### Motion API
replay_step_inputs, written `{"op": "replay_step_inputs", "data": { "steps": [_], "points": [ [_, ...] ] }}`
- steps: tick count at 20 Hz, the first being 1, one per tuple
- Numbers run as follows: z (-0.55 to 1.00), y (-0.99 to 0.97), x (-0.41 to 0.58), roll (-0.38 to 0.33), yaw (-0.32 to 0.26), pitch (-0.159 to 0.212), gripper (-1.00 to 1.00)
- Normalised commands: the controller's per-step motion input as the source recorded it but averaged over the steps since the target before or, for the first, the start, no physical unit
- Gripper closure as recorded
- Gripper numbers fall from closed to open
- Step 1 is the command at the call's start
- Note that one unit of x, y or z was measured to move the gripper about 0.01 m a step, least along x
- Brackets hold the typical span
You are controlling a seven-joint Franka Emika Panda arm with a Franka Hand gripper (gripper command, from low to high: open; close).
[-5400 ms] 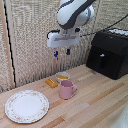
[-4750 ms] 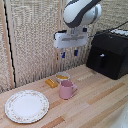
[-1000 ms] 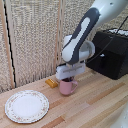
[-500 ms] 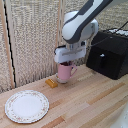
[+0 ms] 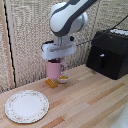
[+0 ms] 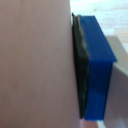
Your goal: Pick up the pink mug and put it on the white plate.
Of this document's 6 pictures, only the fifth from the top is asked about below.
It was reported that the black box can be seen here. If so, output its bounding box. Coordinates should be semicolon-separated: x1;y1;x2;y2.
85;30;128;81

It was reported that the black cable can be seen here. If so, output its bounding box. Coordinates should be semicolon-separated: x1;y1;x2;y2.
75;13;128;46

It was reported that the white floral-rimmed plate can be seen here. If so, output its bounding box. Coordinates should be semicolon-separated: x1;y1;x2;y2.
4;89;50;125

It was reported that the small bowl with yellow contents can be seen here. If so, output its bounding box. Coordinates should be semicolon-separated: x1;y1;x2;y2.
56;74;70;84

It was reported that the yellow block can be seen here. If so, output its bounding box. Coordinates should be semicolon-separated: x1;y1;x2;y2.
45;78;59;89

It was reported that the white device on box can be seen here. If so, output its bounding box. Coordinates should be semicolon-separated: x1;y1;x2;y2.
108;28;128;37

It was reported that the pink mug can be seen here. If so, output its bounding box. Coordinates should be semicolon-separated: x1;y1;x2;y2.
46;59;69;80

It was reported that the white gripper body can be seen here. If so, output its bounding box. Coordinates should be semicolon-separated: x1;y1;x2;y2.
41;40;77;62

